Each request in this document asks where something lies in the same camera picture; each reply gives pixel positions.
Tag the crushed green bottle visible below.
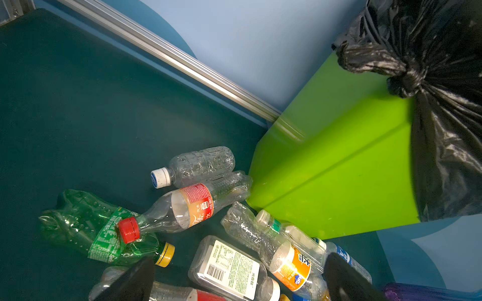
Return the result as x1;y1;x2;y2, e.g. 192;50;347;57
39;189;175;268

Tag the black bin liner bag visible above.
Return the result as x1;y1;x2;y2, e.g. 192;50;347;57
333;1;481;222

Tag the red coca cola bottle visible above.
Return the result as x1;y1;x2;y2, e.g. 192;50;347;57
89;266;225;301

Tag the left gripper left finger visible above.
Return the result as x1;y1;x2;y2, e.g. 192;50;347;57
93;258;154;300

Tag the clear bottle red label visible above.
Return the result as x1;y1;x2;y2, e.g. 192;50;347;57
117;171;253;244

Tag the crushed orange label bottle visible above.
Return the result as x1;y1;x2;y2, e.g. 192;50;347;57
221;202;330;300

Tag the aluminium frame back rail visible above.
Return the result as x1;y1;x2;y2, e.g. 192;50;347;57
61;0;281;122

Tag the clear bottle white cap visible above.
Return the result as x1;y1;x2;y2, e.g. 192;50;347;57
151;146;235;189

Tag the green plastic trash bin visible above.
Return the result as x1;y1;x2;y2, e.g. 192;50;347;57
247;54;419;239

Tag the blue label water bottle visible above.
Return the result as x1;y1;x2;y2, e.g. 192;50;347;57
326;242;372;283

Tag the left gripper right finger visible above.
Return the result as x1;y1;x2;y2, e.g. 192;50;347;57
323;253;386;301

